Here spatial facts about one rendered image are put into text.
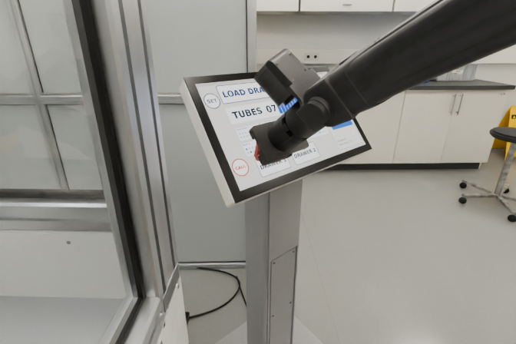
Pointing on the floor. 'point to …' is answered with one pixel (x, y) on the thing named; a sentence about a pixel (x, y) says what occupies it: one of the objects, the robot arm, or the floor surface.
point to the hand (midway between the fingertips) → (258, 156)
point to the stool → (500, 174)
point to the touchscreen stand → (272, 270)
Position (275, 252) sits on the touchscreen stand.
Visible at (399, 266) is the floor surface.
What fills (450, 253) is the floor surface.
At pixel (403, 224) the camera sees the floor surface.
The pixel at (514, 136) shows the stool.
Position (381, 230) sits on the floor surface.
